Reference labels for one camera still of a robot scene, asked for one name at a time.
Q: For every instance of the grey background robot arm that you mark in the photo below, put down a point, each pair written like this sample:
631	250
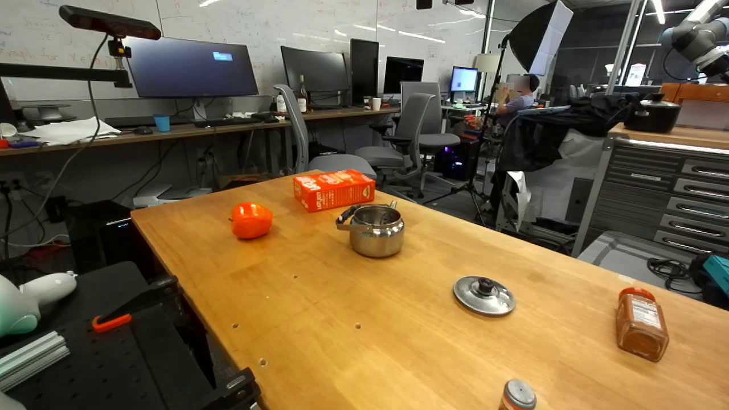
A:
702	42

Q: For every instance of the grey mesh office chair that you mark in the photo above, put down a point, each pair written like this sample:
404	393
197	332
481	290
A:
334	162

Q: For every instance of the seated person grey shirt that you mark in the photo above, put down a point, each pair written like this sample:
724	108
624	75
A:
521	96

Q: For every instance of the silver can top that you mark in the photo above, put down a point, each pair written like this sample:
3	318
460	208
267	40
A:
517	397

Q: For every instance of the black camera bar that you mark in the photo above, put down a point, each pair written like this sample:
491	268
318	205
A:
111	22

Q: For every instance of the white papers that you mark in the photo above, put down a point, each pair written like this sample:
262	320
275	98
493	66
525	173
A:
70	131

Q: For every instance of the black photo light umbrella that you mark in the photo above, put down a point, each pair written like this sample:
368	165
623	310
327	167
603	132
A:
527	36

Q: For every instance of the large wide monitor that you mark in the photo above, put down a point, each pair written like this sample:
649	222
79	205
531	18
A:
189	69

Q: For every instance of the black jacket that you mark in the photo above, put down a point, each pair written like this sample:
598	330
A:
550	132

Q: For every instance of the orange toy tomato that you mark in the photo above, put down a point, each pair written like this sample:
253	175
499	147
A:
251	222

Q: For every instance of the white cup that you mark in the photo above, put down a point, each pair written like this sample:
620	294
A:
374	104

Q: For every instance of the dark desktop monitor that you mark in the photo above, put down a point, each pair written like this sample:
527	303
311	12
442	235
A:
316	74

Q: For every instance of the small dark monitor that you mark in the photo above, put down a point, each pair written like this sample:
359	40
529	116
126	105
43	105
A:
401	74

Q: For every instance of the lit blue monitor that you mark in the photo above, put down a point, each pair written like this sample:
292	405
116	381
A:
463	81

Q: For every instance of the long wooden desk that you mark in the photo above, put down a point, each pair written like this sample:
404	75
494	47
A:
189	131

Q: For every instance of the orange cracker box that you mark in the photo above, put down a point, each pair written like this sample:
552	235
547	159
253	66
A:
334	190

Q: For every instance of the black cooking pot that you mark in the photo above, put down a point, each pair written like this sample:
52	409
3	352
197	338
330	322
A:
653	116

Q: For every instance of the grey drawer cabinet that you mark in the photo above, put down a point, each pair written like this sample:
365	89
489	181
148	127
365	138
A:
669	190

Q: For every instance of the silver kettle lid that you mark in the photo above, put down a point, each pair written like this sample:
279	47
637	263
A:
485	296

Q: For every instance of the upright dark monitor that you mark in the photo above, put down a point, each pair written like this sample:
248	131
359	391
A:
365	69

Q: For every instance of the aluminium extrusion rail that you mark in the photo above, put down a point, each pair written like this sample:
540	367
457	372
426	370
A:
30	359

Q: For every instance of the silver metal kettle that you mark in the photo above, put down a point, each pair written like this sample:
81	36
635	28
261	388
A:
376	232

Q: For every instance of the blue cup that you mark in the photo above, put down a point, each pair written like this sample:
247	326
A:
163	123

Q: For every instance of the orange spice bottle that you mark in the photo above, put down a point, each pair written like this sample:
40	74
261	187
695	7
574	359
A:
642	326

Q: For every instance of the teal and black bag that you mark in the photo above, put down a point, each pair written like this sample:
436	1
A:
715	274

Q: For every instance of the orange wooden box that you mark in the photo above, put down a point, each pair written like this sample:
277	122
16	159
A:
698	92

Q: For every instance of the white bag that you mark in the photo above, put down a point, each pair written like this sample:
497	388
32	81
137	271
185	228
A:
521	199

